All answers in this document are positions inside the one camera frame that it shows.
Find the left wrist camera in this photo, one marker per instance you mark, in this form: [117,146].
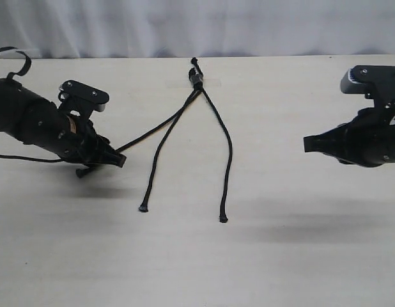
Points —
[81,98]

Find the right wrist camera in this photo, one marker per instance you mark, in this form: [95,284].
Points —
[375,82]

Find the white backdrop curtain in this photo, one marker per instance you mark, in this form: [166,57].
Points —
[174,29]

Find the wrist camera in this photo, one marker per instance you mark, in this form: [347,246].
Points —
[375,82]
[81,98]

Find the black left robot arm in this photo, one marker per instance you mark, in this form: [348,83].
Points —
[25,115]

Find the clear tape strip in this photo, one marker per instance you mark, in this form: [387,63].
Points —
[185,83]

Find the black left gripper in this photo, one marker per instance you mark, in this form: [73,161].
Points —
[75,142]

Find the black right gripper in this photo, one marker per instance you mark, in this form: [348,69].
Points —
[368,140]

